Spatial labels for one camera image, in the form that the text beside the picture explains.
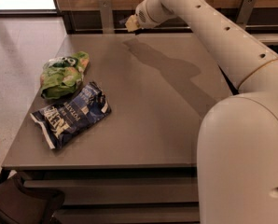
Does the blue rxbar blueberry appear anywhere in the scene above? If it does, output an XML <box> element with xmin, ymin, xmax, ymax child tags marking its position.
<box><xmin>119</xmin><ymin>18</ymin><xmax>128</xmax><ymax>25</ymax></box>

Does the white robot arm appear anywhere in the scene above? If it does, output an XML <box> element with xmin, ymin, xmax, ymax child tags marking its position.
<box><xmin>126</xmin><ymin>0</ymin><xmax>278</xmax><ymax>224</ymax></box>

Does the green chip bag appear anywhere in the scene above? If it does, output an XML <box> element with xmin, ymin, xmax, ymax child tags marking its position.
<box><xmin>40</xmin><ymin>51</ymin><xmax>90</xmax><ymax>99</ymax></box>

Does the blue kettle chip bag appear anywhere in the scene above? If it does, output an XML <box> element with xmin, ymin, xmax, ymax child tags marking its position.
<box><xmin>30</xmin><ymin>82</ymin><xmax>111</xmax><ymax>149</ymax></box>

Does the dark brown chair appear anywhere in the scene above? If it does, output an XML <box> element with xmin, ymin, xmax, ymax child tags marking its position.
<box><xmin>0</xmin><ymin>174</ymin><xmax>65</xmax><ymax>224</ymax></box>

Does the left metal bracket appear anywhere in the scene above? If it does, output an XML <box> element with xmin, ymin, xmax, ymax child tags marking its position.
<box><xmin>98</xmin><ymin>0</ymin><xmax>115</xmax><ymax>34</ymax></box>

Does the metal bracket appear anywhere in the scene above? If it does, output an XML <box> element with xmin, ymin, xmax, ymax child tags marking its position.
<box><xmin>98</xmin><ymin>0</ymin><xmax>115</xmax><ymax>34</ymax></box>
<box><xmin>235</xmin><ymin>0</ymin><xmax>257</xmax><ymax>29</ymax></box>

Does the metal rail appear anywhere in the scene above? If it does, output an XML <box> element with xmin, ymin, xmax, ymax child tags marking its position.
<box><xmin>75</xmin><ymin>25</ymin><xmax>278</xmax><ymax>34</ymax></box>

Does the right metal bracket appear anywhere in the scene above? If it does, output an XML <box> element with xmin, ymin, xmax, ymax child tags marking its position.
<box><xmin>235</xmin><ymin>0</ymin><xmax>257</xmax><ymax>29</ymax></box>

